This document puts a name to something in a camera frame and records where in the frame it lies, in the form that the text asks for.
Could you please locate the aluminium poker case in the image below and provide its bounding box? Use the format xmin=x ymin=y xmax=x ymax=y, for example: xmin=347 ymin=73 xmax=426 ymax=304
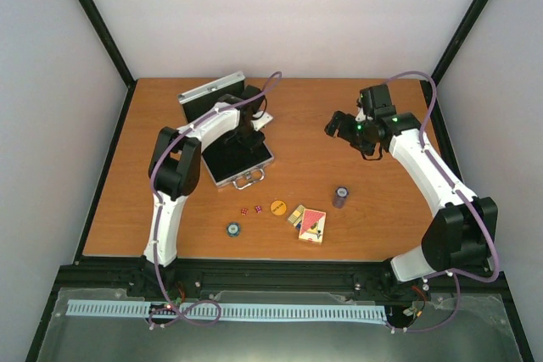
xmin=177 ymin=71 xmax=274 ymax=190

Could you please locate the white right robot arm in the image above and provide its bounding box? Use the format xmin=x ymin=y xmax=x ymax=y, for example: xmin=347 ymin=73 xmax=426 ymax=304
xmin=324 ymin=84 xmax=499 ymax=288

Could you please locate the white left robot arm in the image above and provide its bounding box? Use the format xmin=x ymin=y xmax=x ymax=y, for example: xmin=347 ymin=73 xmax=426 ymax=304
xmin=144 ymin=86 xmax=272 ymax=297

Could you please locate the purple chip stack right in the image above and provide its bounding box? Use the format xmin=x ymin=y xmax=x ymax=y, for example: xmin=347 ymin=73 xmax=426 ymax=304
xmin=332 ymin=187 xmax=349 ymax=209

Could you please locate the yellow big blind button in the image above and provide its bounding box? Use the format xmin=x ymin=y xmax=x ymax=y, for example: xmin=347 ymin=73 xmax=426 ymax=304
xmin=270 ymin=200 xmax=287 ymax=216

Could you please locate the blue chip stack left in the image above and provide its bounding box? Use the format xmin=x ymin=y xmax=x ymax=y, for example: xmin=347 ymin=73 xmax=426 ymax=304
xmin=226 ymin=222 xmax=241 ymax=237

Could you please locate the yellow card box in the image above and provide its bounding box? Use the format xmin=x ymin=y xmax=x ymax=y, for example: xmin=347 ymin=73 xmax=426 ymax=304
xmin=288 ymin=204 xmax=305 ymax=229

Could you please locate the red playing card deck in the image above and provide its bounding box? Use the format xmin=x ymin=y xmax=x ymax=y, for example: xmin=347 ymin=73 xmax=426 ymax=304
xmin=299 ymin=209 xmax=326 ymax=244

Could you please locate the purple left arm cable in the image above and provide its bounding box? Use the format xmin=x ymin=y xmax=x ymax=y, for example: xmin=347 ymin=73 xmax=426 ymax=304
xmin=146 ymin=70 xmax=283 ymax=330

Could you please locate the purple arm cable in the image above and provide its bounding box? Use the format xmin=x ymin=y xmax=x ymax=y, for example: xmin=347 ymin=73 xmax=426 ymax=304
xmin=381 ymin=70 xmax=502 ymax=333
xmin=146 ymin=70 xmax=283 ymax=330

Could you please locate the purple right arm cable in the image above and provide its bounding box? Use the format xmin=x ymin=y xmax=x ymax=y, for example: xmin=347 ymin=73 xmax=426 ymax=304
xmin=381 ymin=70 xmax=502 ymax=333

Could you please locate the light blue cable duct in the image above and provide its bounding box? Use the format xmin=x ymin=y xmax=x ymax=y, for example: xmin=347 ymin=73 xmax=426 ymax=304
xmin=65 ymin=299 xmax=387 ymax=325

